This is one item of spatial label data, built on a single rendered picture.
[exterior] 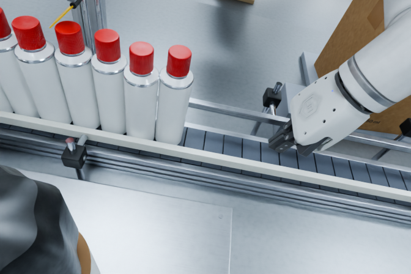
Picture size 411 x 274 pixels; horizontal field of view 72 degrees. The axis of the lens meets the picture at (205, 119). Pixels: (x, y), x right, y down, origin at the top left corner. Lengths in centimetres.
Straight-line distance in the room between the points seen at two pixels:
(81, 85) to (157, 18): 53
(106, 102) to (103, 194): 15
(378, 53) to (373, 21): 33
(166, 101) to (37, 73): 19
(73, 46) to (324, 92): 36
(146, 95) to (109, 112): 9
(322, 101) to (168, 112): 23
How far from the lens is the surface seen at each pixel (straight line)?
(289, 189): 56
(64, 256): 18
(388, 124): 81
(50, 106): 52
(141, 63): 39
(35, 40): 45
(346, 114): 42
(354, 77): 41
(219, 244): 47
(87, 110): 51
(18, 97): 55
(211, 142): 56
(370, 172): 68
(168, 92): 42
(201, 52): 84
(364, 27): 76
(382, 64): 40
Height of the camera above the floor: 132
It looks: 49 degrees down
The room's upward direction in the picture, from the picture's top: 16 degrees clockwise
